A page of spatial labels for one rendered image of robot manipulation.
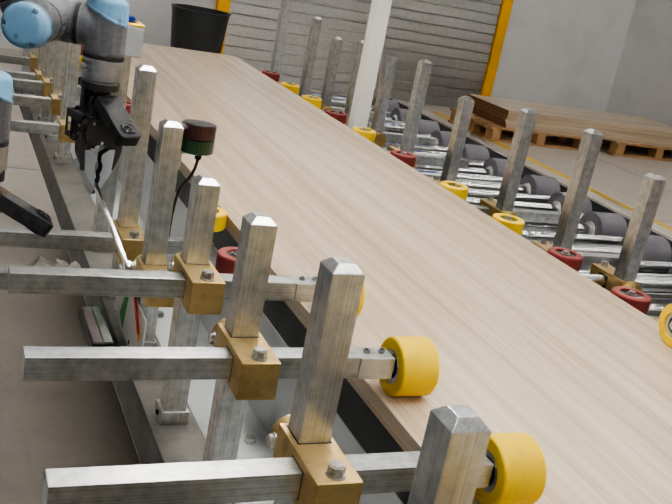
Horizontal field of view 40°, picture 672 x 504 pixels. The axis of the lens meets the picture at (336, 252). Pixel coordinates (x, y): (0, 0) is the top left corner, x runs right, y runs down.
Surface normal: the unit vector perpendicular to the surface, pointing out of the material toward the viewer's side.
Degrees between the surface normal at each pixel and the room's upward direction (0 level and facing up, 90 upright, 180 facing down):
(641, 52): 90
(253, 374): 90
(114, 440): 0
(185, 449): 0
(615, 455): 0
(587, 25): 90
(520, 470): 56
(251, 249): 90
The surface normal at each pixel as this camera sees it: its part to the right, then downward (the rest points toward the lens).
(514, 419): 0.18, -0.93
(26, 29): 0.04, 0.32
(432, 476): -0.91, -0.04
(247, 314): 0.37, 0.36
